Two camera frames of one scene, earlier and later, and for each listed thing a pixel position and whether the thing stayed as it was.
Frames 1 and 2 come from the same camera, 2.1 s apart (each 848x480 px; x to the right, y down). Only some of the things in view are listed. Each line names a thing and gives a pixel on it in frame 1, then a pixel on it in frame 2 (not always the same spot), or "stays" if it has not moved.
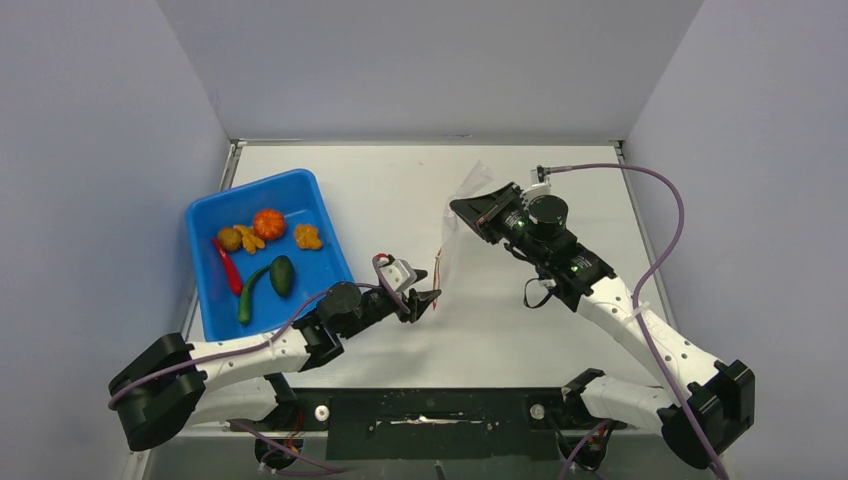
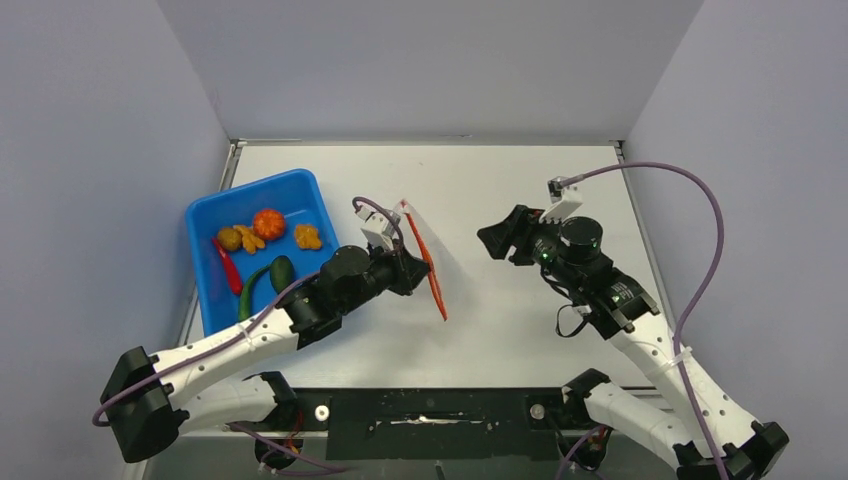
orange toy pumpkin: [269, 223] stays
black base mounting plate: [379, 424] stays
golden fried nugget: [307, 236] stays
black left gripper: [416, 302] -> [408, 270]
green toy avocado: [281, 275] stays
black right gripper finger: [483, 207] -> [499, 237]
